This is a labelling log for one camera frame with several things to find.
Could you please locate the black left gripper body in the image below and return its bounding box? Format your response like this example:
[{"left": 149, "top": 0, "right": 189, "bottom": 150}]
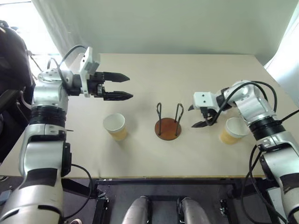
[{"left": 87, "top": 71, "right": 106, "bottom": 101}]

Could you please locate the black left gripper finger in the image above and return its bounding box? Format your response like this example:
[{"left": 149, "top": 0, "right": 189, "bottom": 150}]
[
  {"left": 103, "top": 71, "right": 130, "bottom": 83},
  {"left": 103, "top": 91, "right": 134, "bottom": 102}
]

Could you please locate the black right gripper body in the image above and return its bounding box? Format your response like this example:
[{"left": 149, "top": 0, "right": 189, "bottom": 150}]
[{"left": 198, "top": 107, "right": 219, "bottom": 124}]

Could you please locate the white and tan paper cup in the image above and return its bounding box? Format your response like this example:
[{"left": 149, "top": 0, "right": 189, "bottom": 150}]
[
  {"left": 219, "top": 117, "right": 249, "bottom": 146},
  {"left": 103, "top": 113, "right": 128, "bottom": 141}
]

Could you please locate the white curtain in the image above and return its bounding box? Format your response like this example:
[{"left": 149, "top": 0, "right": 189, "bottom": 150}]
[
  {"left": 32, "top": 0, "right": 100, "bottom": 70},
  {"left": 263, "top": 0, "right": 299, "bottom": 102}
]

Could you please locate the dark brown office chair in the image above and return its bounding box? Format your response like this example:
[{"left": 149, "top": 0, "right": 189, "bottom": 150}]
[{"left": 0, "top": 20, "right": 37, "bottom": 161}]

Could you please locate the silver rounded robot leg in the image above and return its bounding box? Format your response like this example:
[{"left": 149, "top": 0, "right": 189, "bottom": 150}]
[
  {"left": 121, "top": 196, "right": 150, "bottom": 224},
  {"left": 180, "top": 197, "right": 212, "bottom": 224}
]

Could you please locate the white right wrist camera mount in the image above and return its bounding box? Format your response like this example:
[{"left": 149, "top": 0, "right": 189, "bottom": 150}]
[{"left": 193, "top": 91, "right": 218, "bottom": 111}]

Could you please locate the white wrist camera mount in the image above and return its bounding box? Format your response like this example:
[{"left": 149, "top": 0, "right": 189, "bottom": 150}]
[
  {"left": 193, "top": 91, "right": 218, "bottom": 111},
  {"left": 78, "top": 46, "right": 100, "bottom": 98}
]

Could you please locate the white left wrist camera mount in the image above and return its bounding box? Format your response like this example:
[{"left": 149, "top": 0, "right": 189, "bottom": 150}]
[{"left": 78, "top": 46, "right": 100, "bottom": 98}]

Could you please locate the wire cup holder wooden base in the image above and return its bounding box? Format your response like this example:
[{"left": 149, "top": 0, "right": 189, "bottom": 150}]
[{"left": 154, "top": 102, "right": 184, "bottom": 141}]

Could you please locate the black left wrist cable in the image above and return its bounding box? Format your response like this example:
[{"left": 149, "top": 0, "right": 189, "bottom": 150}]
[{"left": 47, "top": 44, "right": 89, "bottom": 94}]

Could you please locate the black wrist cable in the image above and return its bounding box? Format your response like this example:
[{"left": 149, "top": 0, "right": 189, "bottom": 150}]
[
  {"left": 47, "top": 44, "right": 89, "bottom": 94},
  {"left": 205, "top": 80, "right": 299, "bottom": 126}
]

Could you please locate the black right arm lower cable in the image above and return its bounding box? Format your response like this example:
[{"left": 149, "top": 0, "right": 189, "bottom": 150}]
[{"left": 240, "top": 144, "right": 288, "bottom": 224}]

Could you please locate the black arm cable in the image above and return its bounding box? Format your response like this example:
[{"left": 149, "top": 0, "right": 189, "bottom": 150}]
[
  {"left": 240, "top": 144, "right": 288, "bottom": 224},
  {"left": 70, "top": 164, "right": 93, "bottom": 206}
]

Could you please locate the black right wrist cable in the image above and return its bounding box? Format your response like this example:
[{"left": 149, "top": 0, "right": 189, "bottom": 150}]
[{"left": 205, "top": 80, "right": 299, "bottom": 126}]

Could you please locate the black metal table frame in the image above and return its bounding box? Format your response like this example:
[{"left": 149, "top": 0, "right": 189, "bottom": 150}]
[{"left": 62, "top": 177, "right": 276, "bottom": 224}]

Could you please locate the black left arm lower cable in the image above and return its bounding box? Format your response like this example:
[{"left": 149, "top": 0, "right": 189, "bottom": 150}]
[{"left": 70, "top": 164, "right": 93, "bottom": 206}]

